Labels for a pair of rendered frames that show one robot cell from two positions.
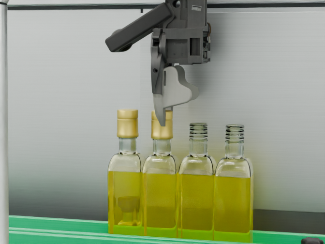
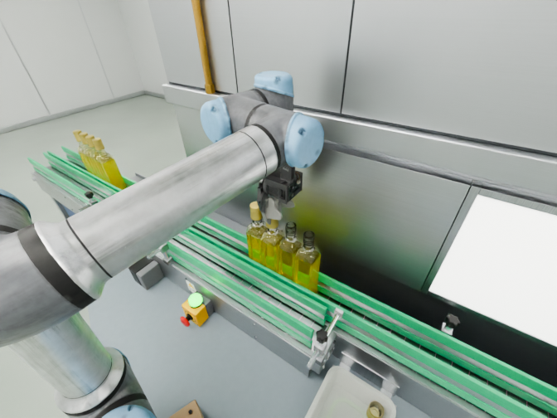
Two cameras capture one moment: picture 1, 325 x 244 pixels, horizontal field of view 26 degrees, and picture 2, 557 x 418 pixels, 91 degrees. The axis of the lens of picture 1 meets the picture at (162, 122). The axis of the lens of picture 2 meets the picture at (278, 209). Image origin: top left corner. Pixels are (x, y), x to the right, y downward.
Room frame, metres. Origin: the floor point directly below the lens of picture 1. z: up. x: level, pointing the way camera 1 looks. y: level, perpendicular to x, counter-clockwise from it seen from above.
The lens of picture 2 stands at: (0.58, -0.23, 1.62)
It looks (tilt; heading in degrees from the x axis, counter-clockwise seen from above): 38 degrees down; 22
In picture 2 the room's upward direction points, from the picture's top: 2 degrees counter-clockwise
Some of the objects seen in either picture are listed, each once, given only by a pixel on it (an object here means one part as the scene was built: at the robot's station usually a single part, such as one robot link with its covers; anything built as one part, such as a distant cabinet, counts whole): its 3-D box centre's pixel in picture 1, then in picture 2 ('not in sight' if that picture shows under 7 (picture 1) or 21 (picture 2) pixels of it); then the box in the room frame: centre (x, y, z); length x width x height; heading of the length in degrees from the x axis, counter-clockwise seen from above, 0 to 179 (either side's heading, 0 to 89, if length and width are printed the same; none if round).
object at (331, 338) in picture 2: not in sight; (324, 351); (0.95, -0.21, 0.85); 0.09 x 0.04 x 0.07; 167
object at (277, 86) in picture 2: not in sight; (273, 103); (1.10, -0.02, 1.45); 0.09 x 0.08 x 0.11; 156
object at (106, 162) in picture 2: not in sight; (108, 168); (1.33, 0.89, 1.02); 0.06 x 0.06 x 0.28; 77
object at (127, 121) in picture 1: (127, 123); (256, 211); (1.13, 0.06, 1.14); 0.04 x 0.04 x 0.04
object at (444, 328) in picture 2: not in sight; (445, 327); (1.08, -0.49, 0.94); 0.07 x 0.04 x 0.13; 167
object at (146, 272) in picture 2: not in sight; (147, 272); (1.03, 0.50, 0.79); 0.08 x 0.08 x 0.08; 77
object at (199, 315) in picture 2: not in sight; (197, 308); (0.97, 0.23, 0.79); 0.07 x 0.07 x 0.07; 77
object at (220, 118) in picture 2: not in sight; (240, 119); (1.01, 0.01, 1.45); 0.11 x 0.11 x 0.08; 66
